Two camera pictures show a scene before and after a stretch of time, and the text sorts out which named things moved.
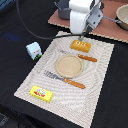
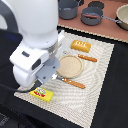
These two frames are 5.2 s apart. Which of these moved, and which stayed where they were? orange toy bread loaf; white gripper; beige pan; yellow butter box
Moved: white gripper
Stayed: orange toy bread loaf; yellow butter box; beige pan
